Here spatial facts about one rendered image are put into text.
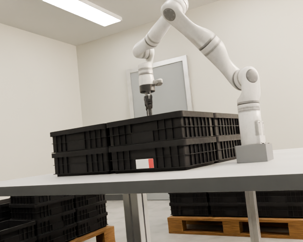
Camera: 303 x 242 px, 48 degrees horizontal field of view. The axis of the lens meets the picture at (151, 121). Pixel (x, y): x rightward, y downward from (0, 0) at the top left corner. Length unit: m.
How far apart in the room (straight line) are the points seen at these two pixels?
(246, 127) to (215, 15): 3.74
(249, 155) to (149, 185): 0.52
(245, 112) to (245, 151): 0.16
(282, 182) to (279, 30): 3.96
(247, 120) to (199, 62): 3.60
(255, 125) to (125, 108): 4.24
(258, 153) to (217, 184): 0.49
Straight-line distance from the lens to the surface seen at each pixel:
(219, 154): 1.57
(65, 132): 1.72
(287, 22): 4.78
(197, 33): 1.42
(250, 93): 1.46
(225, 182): 0.95
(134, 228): 1.17
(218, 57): 1.45
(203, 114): 1.45
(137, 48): 1.63
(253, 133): 1.44
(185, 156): 1.31
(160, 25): 1.54
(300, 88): 4.60
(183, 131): 1.31
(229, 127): 1.70
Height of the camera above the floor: 0.80
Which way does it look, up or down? 5 degrees up
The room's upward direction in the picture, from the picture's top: 6 degrees counter-clockwise
